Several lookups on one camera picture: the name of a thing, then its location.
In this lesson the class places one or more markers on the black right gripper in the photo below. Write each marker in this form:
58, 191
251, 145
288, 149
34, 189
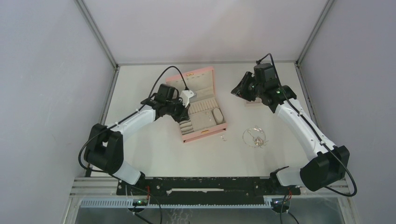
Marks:
240, 90

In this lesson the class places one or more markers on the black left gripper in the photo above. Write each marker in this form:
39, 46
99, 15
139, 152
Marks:
183, 115

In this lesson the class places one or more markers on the pink jewelry box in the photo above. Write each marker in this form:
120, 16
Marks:
201, 123

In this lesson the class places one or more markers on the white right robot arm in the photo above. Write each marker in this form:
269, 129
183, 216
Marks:
327, 162

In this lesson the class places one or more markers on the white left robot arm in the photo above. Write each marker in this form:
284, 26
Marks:
105, 147

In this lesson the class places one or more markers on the beige divided tray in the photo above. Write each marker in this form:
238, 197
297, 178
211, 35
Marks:
253, 102

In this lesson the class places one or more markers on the beige oval watch pillow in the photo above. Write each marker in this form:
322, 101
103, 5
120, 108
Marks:
218, 116

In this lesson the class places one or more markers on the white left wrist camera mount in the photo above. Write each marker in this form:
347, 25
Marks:
186, 96

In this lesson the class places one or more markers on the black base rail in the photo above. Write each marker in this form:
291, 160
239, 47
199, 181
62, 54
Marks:
159, 186

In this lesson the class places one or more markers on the white slotted cable duct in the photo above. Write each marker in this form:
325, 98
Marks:
138, 203

